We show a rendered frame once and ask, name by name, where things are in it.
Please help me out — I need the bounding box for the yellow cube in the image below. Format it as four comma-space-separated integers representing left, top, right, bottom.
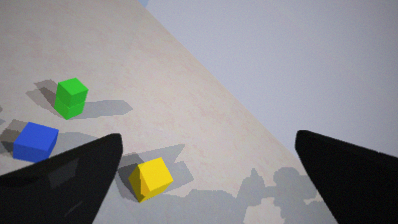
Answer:
129, 157, 174, 203

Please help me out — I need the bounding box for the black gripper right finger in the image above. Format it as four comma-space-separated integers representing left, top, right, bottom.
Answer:
294, 130, 398, 224

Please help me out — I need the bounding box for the green block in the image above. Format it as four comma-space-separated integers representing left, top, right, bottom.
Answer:
54, 97, 86, 120
56, 78, 89, 108

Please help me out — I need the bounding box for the blue block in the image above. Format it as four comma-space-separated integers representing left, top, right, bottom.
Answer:
13, 122, 59, 163

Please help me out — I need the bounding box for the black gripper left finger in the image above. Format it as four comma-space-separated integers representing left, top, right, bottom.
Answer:
0, 133, 123, 224

